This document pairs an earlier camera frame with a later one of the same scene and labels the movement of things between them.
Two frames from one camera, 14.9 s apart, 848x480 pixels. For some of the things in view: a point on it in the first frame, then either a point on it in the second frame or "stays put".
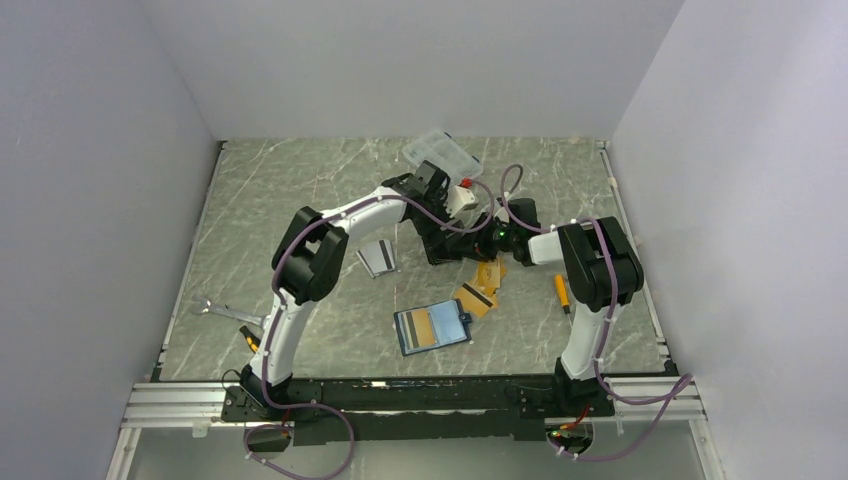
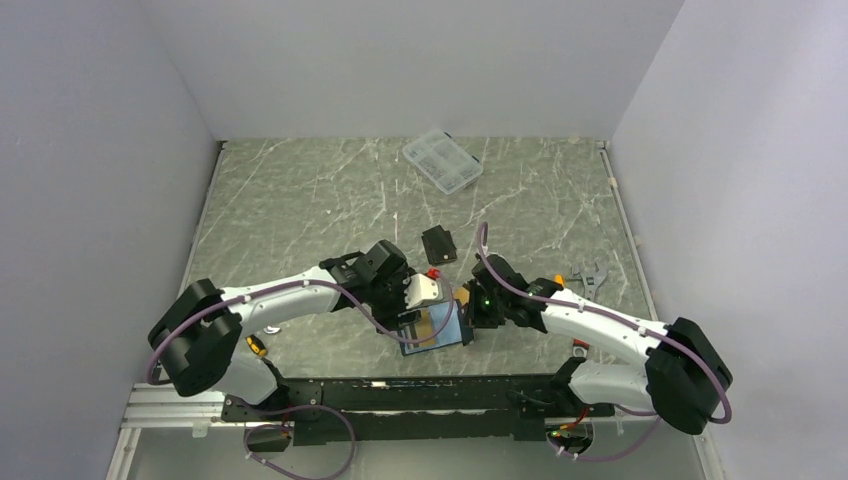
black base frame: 327,412 stays put
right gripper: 475,242 -> 478,319
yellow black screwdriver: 252,340 stays put
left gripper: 433,237 -> 388,320
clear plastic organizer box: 444,149 stays put
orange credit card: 424,327 stays put
